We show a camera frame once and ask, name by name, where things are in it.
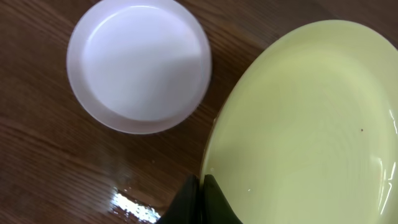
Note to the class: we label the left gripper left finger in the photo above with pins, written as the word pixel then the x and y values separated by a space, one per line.
pixel 184 207

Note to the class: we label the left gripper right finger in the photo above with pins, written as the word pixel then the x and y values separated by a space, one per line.
pixel 215 207

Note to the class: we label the yellow plate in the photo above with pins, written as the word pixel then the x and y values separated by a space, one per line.
pixel 309 132

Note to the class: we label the white plate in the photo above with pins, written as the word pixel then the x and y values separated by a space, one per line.
pixel 139 66

